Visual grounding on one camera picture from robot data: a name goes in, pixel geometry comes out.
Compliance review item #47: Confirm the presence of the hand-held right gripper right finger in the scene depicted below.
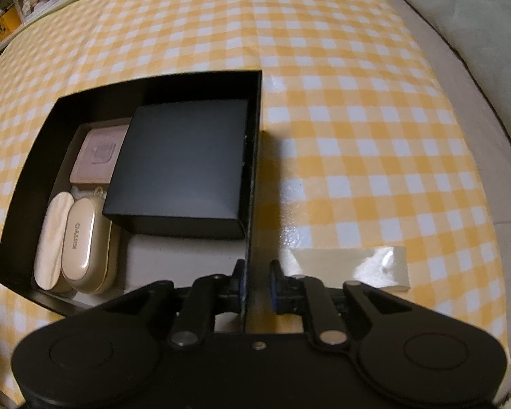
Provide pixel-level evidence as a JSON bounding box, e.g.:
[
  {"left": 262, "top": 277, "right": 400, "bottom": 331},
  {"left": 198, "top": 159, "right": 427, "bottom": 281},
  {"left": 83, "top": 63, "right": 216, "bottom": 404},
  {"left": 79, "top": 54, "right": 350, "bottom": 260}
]
[{"left": 269, "top": 259, "right": 414, "bottom": 347}]

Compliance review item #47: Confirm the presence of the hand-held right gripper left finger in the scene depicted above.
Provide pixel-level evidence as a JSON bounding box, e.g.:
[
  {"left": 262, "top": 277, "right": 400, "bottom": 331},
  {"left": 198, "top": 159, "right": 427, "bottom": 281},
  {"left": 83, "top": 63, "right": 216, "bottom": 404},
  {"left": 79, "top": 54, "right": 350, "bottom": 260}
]
[{"left": 111, "top": 259, "right": 246, "bottom": 352}]

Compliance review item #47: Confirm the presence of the large black box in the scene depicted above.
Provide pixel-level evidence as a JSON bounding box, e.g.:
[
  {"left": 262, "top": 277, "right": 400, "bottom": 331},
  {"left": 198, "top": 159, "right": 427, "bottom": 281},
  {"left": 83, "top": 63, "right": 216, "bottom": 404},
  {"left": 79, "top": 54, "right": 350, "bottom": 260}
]
[{"left": 0, "top": 69, "right": 263, "bottom": 337}]

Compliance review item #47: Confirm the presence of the pink square case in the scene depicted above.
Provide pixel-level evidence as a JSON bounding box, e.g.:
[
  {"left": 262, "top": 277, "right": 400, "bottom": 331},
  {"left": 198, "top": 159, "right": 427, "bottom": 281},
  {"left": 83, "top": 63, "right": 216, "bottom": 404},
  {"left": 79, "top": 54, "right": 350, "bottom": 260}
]
[{"left": 69, "top": 125, "right": 132, "bottom": 188}]

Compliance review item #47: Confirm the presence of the cream oval case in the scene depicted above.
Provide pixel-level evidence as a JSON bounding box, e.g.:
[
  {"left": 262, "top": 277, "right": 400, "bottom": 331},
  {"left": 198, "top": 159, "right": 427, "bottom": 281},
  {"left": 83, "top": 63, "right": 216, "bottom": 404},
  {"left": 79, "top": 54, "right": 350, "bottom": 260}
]
[{"left": 61, "top": 186, "right": 121, "bottom": 296}]

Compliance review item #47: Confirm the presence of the small black box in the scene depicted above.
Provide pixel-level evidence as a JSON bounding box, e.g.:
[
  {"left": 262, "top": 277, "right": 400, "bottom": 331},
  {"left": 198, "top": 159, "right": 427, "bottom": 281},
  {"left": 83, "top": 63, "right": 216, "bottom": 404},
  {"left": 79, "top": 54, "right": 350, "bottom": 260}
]
[{"left": 102, "top": 99, "right": 250, "bottom": 239}]

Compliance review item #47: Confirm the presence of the yellow box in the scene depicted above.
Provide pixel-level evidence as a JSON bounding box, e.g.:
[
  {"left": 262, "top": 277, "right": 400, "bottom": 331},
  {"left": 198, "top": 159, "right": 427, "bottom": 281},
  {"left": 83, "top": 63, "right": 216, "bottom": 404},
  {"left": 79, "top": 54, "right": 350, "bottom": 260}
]
[{"left": 0, "top": 9, "right": 23, "bottom": 42}]

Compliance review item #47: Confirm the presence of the yellow checkered tablecloth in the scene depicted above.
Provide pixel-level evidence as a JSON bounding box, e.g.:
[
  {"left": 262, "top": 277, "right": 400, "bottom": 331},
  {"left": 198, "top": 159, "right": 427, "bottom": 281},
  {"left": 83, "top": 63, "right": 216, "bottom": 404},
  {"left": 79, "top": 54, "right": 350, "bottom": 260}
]
[{"left": 0, "top": 0, "right": 511, "bottom": 409}]

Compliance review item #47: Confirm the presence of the beige mattress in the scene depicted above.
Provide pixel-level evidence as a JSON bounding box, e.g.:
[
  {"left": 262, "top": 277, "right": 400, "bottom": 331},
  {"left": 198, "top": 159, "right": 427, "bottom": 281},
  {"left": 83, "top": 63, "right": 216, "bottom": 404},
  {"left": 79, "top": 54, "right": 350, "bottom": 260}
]
[{"left": 364, "top": 0, "right": 511, "bottom": 409}]

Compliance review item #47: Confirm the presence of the grey pillow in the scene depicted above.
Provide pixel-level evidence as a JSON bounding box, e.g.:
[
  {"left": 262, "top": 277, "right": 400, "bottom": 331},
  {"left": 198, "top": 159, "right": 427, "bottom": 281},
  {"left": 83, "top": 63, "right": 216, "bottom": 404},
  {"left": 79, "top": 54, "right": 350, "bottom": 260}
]
[{"left": 384, "top": 0, "right": 511, "bottom": 156}]

